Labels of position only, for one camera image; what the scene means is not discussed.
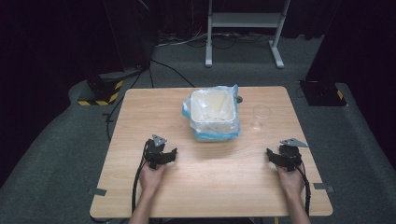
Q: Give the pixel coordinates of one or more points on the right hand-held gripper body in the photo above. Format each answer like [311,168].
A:
[292,152]

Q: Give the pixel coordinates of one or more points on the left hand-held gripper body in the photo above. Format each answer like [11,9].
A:
[154,151]

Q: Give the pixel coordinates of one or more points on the person's left hand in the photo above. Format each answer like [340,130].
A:
[150,179]

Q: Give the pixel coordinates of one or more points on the person's right hand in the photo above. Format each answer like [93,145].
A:
[291,181]

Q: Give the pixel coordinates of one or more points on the clear plastic cup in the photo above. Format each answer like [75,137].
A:
[259,115]

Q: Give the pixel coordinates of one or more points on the grey tape strip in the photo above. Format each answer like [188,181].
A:
[323,187]
[97,191]

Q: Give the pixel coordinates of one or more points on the white bin with blue bag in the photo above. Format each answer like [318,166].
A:
[214,134]

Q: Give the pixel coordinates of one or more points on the white square bin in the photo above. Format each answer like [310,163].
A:
[212,107]

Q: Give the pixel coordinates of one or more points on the small dark round object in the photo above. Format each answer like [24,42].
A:
[239,99]

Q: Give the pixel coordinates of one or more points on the black yellow striped stand base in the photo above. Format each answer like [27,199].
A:
[104,91]

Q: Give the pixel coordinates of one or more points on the black column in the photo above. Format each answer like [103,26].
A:
[130,34]

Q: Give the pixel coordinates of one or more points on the grey metal stand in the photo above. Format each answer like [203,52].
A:
[246,19]

